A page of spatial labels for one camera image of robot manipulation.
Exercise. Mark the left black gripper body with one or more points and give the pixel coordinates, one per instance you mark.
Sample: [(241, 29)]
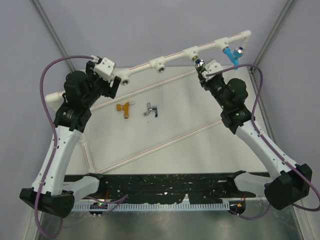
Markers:
[(100, 86)]

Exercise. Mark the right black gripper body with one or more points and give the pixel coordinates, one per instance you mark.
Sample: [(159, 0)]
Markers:
[(216, 87)]

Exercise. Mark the green water faucet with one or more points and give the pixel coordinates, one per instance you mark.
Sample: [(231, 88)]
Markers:
[(198, 61)]

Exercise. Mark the white PVC pipe frame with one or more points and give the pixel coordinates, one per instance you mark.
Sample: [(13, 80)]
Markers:
[(239, 40)]

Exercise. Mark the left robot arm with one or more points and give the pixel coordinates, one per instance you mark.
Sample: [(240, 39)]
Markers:
[(48, 193)]

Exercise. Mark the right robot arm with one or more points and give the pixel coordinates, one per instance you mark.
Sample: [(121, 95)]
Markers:
[(288, 182)]

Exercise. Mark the orange water faucet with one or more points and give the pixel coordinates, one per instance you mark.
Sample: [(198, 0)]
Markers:
[(125, 108)]

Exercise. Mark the blue water faucet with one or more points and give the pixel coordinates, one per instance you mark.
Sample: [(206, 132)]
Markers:
[(235, 55)]

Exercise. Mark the chrome water faucet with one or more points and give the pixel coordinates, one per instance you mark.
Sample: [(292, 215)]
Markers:
[(151, 109)]

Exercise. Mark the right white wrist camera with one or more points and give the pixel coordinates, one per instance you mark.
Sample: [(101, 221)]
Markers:
[(211, 68)]

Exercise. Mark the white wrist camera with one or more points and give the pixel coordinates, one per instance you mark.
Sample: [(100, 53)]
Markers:
[(211, 68), (104, 67)]

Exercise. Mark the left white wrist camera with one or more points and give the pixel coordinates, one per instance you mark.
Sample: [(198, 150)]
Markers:
[(104, 67)]

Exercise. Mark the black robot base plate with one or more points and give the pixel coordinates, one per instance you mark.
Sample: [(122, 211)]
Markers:
[(169, 189)]

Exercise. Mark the white slotted cable duct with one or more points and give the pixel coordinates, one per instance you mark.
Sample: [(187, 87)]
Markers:
[(83, 206)]

